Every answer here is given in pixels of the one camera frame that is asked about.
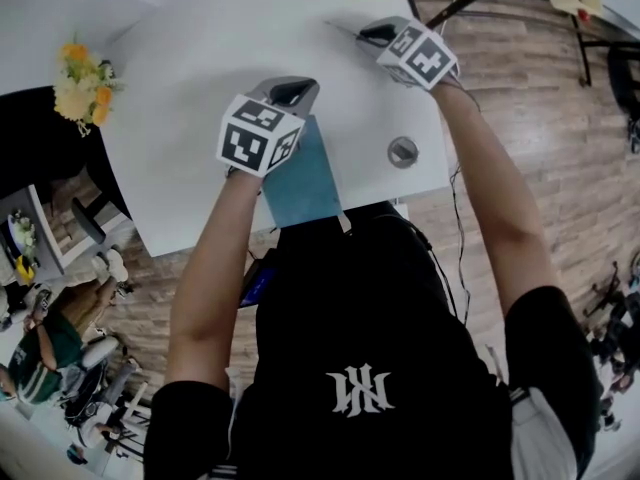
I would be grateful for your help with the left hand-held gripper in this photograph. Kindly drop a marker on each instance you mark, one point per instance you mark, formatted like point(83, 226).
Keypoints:
point(255, 138)

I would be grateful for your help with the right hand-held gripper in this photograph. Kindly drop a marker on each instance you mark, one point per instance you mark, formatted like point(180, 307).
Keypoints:
point(420, 58)

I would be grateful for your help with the silver pen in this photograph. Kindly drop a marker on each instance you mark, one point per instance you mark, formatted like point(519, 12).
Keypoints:
point(342, 29)

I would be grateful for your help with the blue notebook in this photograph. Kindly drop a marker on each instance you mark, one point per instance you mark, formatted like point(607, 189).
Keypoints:
point(305, 183)

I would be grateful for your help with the person's right forearm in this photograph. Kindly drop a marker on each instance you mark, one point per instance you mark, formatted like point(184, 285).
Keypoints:
point(500, 208)

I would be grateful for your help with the person's left forearm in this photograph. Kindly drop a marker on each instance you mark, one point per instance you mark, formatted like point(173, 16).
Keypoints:
point(210, 278)

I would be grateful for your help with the white desk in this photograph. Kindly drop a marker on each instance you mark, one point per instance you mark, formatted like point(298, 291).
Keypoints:
point(200, 68)

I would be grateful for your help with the black office chair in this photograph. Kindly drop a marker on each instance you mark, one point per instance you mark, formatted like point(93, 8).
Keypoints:
point(45, 138)

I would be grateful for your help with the black device with blue screen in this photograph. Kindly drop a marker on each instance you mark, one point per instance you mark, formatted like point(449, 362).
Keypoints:
point(257, 280)

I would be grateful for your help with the artificial flowers in black vase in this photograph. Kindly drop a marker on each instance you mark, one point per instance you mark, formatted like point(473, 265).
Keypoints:
point(82, 93)

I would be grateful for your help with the person's black printed t-shirt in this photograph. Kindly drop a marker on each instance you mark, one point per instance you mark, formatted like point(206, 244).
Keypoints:
point(360, 318)

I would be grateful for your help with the black swivel chair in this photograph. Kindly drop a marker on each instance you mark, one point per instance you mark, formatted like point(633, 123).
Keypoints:
point(625, 93)

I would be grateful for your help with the dark side table white legs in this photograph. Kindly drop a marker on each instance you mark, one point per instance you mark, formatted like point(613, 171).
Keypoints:
point(40, 228)

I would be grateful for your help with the white flowers on round plate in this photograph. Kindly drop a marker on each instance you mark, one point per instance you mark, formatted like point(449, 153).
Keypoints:
point(24, 233)

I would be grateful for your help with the yellow black object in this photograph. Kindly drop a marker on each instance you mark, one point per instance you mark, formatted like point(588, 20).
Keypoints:
point(25, 268)

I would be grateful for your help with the black equipment pile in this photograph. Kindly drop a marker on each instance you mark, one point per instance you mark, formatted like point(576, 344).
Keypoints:
point(617, 338)

